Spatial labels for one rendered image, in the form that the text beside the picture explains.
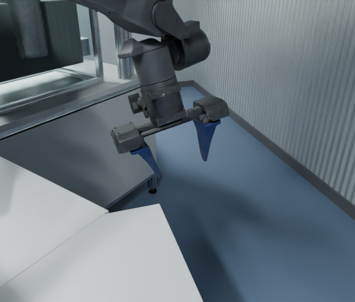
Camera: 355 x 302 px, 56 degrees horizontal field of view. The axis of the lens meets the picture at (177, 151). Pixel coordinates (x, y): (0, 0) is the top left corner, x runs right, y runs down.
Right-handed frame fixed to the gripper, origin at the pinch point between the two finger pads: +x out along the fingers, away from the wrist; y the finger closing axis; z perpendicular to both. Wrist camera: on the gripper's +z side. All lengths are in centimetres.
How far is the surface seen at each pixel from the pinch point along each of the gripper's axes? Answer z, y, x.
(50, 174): 107, 38, 33
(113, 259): 9.8, 17.1, 22.0
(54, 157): 108, 34, 26
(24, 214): 30.8, 34.5, 14.6
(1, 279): 11.3, 38.0, 17.2
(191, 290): -2.2, 5.0, 26.6
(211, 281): 79, -16, 106
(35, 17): 111, 19, -33
